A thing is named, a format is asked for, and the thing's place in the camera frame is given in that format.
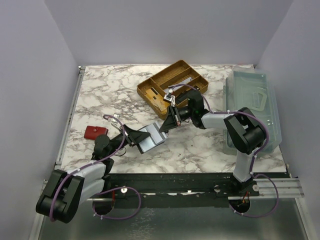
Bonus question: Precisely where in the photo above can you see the black leather card holder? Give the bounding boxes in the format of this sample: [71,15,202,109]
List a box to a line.
[137,121,168,154]

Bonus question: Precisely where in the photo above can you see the grey credit card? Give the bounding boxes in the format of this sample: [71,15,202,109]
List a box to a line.
[168,85,181,91]

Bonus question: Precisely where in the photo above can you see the red leather card holder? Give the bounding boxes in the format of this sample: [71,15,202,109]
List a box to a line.
[84,125,109,140]

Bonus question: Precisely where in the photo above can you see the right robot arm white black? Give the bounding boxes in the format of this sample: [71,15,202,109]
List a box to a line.
[159,90,270,186]

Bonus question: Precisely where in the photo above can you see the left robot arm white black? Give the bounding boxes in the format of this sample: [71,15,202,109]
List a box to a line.
[35,125,151,223]

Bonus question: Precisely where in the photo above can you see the black cards in tray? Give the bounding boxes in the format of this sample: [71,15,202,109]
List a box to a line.
[175,87,200,105]

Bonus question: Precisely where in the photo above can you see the yellow cards in tray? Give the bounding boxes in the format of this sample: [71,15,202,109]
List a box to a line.
[145,87,170,114]

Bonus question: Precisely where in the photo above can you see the grey cards in tray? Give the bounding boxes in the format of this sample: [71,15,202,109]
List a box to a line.
[163,77,193,94]

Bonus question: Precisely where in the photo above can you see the brown woven organizer tray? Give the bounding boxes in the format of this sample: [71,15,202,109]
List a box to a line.
[136,60,209,120]

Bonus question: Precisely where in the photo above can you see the clear plastic storage box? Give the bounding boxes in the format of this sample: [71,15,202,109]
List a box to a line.
[223,67,282,157]

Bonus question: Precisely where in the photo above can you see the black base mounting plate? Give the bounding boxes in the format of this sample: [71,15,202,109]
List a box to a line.
[106,173,259,209]

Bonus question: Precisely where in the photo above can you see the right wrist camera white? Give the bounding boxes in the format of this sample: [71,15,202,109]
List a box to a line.
[163,89,176,107]

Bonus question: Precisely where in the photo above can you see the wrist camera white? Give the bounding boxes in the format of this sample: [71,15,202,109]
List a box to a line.
[110,113,121,130]
[163,89,176,107]

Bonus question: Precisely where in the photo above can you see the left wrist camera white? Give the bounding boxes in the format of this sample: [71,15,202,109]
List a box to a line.
[110,113,121,130]

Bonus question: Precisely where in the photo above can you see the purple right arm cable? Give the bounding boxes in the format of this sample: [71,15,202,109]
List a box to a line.
[167,83,280,218]

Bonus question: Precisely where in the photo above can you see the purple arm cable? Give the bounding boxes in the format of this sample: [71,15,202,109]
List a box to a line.
[167,83,280,218]
[48,114,142,223]

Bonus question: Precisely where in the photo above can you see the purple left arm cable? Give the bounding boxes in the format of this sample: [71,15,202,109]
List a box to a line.
[48,114,142,223]

